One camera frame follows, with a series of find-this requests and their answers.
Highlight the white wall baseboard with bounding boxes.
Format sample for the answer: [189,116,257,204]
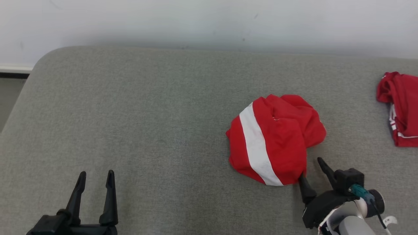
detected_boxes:
[0,65,33,79]

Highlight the teal plug camera cable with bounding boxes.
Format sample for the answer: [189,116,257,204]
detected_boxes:
[348,183,392,235]

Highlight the red shorts with white stripe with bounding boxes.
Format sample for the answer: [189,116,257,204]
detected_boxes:
[226,94,327,186]

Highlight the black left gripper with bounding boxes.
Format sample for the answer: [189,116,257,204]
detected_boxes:
[26,170,119,235]

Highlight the red T-shirt with white sleeves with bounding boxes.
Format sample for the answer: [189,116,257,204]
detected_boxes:
[377,72,418,147]

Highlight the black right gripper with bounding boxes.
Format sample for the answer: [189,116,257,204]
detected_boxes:
[299,157,358,229]

